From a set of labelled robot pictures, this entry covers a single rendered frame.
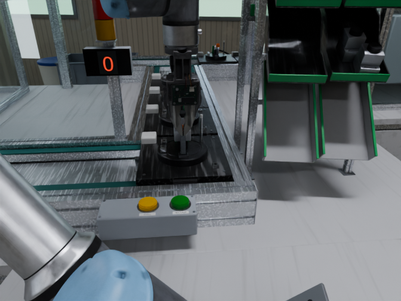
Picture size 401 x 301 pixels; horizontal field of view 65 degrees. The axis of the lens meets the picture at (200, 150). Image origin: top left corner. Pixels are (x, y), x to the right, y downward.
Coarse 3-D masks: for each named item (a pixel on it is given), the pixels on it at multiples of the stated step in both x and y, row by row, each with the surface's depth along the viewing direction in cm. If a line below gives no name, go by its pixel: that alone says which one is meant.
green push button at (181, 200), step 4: (176, 196) 70; (180, 196) 70; (184, 196) 70; (172, 200) 69; (176, 200) 69; (180, 200) 69; (184, 200) 69; (188, 200) 69; (172, 204) 68; (176, 204) 67; (180, 204) 67; (184, 204) 67; (188, 204) 68; (176, 208) 67; (180, 208) 67
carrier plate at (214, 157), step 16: (144, 144) 93; (208, 144) 94; (144, 160) 85; (208, 160) 85; (224, 160) 85; (144, 176) 78; (160, 176) 78; (176, 176) 78; (192, 176) 78; (208, 176) 78; (224, 176) 78
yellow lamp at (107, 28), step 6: (96, 24) 80; (102, 24) 79; (108, 24) 80; (114, 24) 82; (96, 30) 81; (102, 30) 80; (108, 30) 80; (114, 30) 82; (96, 36) 82; (102, 36) 81; (108, 36) 81; (114, 36) 82
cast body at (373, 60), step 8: (360, 48) 74; (368, 48) 71; (376, 48) 70; (360, 56) 73; (368, 56) 71; (376, 56) 71; (360, 64) 73; (368, 64) 73; (376, 64) 72; (360, 72) 73; (368, 72) 73; (376, 72) 73
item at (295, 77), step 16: (272, 0) 86; (272, 16) 90; (288, 16) 89; (304, 16) 89; (320, 16) 77; (272, 32) 86; (288, 32) 86; (304, 32) 85; (320, 32) 77; (272, 48) 81; (288, 48) 81; (304, 48) 81; (320, 48) 76; (272, 64) 77; (288, 64) 77; (304, 64) 77; (320, 64) 75; (272, 80) 73; (288, 80) 73; (304, 80) 72; (320, 80) 72
